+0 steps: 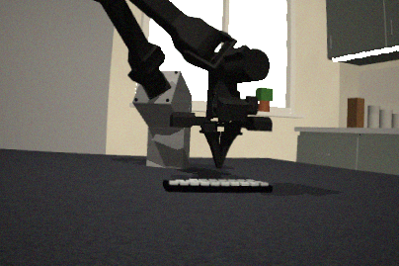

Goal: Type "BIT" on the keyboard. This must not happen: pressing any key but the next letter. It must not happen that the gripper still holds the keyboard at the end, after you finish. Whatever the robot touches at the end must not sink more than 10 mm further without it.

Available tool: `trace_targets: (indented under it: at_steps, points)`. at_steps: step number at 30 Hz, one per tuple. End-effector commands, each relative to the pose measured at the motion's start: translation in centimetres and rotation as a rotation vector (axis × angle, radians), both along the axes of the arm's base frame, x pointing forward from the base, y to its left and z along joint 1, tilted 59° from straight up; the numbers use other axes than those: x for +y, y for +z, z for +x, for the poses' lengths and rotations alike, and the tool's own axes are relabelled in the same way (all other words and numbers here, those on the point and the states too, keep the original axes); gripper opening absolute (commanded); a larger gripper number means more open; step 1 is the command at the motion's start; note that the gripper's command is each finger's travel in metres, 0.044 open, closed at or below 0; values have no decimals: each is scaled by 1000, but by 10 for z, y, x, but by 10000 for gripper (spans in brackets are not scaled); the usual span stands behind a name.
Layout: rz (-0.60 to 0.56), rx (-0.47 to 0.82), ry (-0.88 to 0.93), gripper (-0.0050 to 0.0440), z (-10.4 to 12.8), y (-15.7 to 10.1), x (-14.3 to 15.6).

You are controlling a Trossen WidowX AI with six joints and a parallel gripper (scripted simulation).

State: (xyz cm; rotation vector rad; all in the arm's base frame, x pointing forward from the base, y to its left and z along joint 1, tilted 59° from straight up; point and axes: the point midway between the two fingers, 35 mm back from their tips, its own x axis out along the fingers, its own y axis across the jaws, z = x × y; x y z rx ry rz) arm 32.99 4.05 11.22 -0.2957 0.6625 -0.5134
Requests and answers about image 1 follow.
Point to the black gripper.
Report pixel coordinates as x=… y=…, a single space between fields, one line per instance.
x=231 y=129

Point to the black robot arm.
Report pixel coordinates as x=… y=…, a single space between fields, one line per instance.
x=196 y=41

